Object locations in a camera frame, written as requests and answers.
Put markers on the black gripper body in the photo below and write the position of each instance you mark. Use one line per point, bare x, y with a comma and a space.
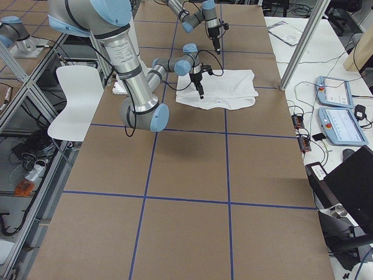
213, 32
195, 78

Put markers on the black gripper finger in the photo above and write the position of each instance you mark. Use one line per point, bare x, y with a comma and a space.
200, 90
216, 44

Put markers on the white long-sleeve printed shirt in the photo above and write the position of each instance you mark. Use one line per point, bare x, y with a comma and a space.
229, 89

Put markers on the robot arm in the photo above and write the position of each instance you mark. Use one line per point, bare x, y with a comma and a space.
109, 23
206, 13

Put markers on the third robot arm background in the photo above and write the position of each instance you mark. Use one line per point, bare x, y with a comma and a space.
15, 36

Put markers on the white paper in sleeve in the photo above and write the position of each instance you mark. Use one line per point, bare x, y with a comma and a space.
285, 32

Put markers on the white plastic chair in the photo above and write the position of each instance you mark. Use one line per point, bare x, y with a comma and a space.
83, 90

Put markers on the black power strip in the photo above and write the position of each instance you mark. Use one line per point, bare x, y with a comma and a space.
303, 135

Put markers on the upper blue teach pendant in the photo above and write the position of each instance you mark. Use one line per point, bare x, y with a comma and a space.
334, 92

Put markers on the blue teach pendant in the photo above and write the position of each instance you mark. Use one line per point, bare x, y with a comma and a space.
341, 127
334, 92

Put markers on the lower blue teach pendant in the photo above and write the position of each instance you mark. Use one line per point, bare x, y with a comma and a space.
341, 127

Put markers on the black laptop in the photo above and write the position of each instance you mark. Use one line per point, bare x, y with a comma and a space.
351, 183

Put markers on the orange box under table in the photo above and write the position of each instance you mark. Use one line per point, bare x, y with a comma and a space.
24, 188

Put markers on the aluminium frame post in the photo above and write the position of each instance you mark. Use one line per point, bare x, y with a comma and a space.
305, 38

